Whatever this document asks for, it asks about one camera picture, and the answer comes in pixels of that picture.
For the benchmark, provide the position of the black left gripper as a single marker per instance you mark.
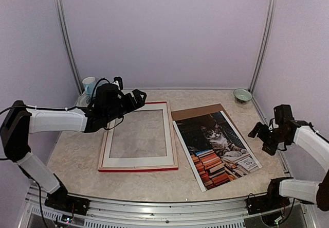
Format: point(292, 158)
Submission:
point(138, 98)

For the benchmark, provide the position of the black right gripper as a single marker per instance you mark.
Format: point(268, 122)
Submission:
point(270, 149)

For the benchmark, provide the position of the red wooden picture frame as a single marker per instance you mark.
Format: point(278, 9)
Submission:
point(133, 169)

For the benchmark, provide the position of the cat and books photo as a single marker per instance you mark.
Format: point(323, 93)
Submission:
point(216, 151)

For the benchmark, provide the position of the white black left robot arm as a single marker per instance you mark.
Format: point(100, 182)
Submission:
point(23, 120)

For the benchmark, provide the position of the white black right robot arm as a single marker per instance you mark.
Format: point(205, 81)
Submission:
point(308, 192)

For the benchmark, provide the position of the brown backing board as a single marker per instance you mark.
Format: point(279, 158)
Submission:
point(190, 113)

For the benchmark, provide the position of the pale green ceramic bowl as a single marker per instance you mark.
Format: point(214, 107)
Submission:
point(242, 96)

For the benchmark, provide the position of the light blue mug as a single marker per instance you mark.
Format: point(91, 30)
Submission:
point(89, 84)

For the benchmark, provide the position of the white blue swirl plate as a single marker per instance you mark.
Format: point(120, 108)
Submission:
point(83, 102)

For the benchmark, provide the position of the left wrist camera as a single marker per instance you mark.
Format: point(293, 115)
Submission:
point(118, 82)

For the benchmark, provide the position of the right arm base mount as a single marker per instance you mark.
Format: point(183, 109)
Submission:
point(270, 201)

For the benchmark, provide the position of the front aluminium rail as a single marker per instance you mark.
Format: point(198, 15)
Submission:
point(104, 212)

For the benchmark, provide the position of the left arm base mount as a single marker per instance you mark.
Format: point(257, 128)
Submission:
point(61, 200)

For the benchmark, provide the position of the left aluminium corner post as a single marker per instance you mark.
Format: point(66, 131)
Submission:
point(67, 45)

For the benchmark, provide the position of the aluminium corner post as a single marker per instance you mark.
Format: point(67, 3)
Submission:
point(67, 45)
point(263, 46)

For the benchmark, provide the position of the right aluminium corner post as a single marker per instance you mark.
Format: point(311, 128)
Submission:
point(263, 46)

